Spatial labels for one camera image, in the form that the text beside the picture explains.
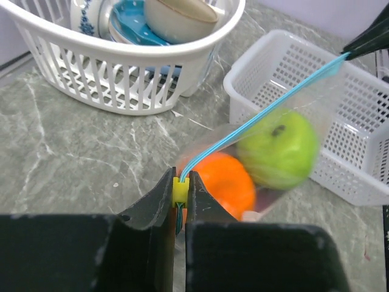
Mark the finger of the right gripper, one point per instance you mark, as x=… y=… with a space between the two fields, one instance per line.
x=374 y=38

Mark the blue floral white cup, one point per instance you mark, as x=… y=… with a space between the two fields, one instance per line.
x=85 y=16

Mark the orange fake fruit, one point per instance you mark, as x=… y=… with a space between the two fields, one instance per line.
x=225 y=178

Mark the clear zip top bag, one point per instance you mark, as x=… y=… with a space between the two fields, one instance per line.
x=315 y=98

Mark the white plastic dish basket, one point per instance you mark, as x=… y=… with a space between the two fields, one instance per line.
x=120 y=78

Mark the clear perforated plastic tray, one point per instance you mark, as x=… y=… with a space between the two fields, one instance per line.
x=349 y=111

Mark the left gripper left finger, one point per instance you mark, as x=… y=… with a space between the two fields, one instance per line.
x=129 y=251

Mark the blue plate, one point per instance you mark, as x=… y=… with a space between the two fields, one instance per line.
x=127 y=25

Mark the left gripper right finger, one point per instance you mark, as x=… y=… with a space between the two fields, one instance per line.
x=223 y=254

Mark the green fake apple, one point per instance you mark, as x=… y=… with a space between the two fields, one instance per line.
x=280 y=150

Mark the beige ceramic bowl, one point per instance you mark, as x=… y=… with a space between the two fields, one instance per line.
x=179 y=22

